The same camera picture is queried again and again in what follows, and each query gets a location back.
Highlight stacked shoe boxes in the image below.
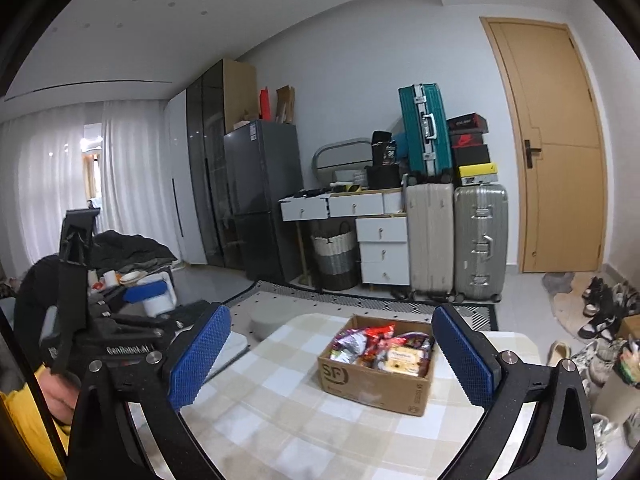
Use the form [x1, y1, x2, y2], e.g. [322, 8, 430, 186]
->
[447, 113, 498, 186]

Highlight silver suitcase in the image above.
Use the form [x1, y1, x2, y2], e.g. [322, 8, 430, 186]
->
[454, 183, 509, 302]

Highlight beige suitcase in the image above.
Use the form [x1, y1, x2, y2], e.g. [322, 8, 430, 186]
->
[405, 183, 454, 297]

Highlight woven laundry basket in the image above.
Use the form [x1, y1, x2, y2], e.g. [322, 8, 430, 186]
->
[311, 220, 359, 292]

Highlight white kettle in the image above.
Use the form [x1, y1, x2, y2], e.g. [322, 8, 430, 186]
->
[132, 271, 178, 316]

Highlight dark grey refrigerator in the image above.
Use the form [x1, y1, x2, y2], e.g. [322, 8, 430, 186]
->
[224, 120, 304, 283]

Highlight cardboard box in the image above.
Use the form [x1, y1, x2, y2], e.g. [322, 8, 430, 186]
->
[318, 315, 435, 416]

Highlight black glass cabinet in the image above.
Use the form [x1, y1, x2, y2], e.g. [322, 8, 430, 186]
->
[186, 58, 258, 270]

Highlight wooden door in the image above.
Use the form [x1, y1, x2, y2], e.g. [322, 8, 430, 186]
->
[482, 18, 608, 273]

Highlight white drawer desk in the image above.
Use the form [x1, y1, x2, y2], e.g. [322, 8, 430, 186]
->
[280, 188, 410, 287]

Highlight patterned floor rug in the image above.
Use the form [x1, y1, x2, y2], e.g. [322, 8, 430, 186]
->
[224, 281, 499, 332]

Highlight teal suitcase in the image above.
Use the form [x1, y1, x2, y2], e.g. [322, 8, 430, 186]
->
[398, 84, 452, 179]

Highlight left hand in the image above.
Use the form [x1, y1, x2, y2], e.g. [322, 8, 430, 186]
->
[38, 368, 80, 425]

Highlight beige cookie packet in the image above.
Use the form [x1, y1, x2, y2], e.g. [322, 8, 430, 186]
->
[378, 346, 425, 377]

